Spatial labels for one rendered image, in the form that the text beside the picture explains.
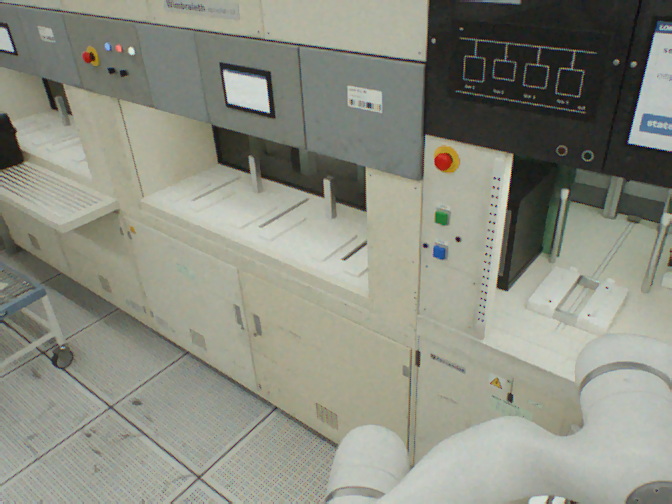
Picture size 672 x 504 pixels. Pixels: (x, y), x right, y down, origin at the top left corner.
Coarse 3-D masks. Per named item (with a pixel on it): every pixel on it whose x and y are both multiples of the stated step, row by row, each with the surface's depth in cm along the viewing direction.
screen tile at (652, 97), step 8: (664, 48) 94; (664, 56) 94; (656, 64) 96; (664, 64) 95; (656, 88) 97; (664, 88) 96; (648, 96) 98; (656, 96) 98; (664, 96) 97; (648, 104) 99; (656, 104) 98; (664, 104) 97
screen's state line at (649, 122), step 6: (642, 114) 100; (648, 114) 100; (642, 120) 101; (648, 120) 100; (654, 120) 100; (660, 120) 99; (666, 120) 98; (642, 126) 101; (648, 126) 101; (654, 126) 100; (660, 126) 99; (666, 126) 99; (648, 132) 101; (654, 132) 100; (660, 132) 100; (666, 132) 99
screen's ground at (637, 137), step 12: (660, 36) 93; (648, 60) 96; (648, 72) 97; (648, 84) 98; (648, 108) 99; (660, 108) 98; (636, 120) 101; (636, 132) 102; (636, 144) 103; (648, 144) 102; (660, 144) 101
